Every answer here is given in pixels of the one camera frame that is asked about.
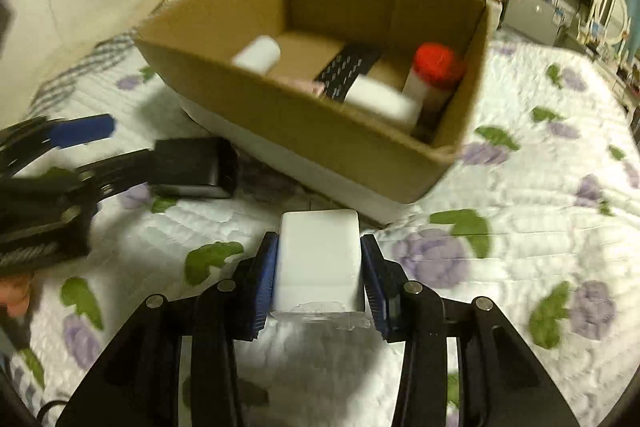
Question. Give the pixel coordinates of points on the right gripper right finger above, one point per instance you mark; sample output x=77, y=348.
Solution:
x=501, y=382

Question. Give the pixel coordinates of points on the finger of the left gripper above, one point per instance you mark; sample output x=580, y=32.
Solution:
x=65, y=133
x=111, y=176

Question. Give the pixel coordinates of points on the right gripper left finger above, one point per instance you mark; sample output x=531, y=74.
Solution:
x=135, y=380

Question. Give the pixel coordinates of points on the black rectangular case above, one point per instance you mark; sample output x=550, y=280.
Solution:
x=194, y=168

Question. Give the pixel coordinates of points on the white cylinder bottle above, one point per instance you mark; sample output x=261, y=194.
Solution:
x=259, y=56

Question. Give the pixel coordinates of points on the white rectangular block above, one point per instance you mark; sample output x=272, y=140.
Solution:
x=319, y=263

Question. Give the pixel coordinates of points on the red patterned card box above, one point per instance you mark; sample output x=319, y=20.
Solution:
x=312, y=87

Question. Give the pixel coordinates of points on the black cylinder tube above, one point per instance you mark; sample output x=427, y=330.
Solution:
x=342, y=71

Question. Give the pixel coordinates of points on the white charger adapter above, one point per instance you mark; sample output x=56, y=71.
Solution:
x=378, y=99

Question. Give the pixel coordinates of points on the red capped white bottle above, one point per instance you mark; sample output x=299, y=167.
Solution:
x=435, y=73

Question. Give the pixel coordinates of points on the person's left hand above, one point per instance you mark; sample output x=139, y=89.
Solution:
x=15, y=294

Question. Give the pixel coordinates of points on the grey checked bed sheet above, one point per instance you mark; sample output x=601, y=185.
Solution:
x=104, y=55

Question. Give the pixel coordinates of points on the open cardboard box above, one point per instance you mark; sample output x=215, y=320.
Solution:
x=332, y=147

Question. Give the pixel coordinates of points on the silver mini fridge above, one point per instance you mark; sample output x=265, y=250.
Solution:
x=533, y=19

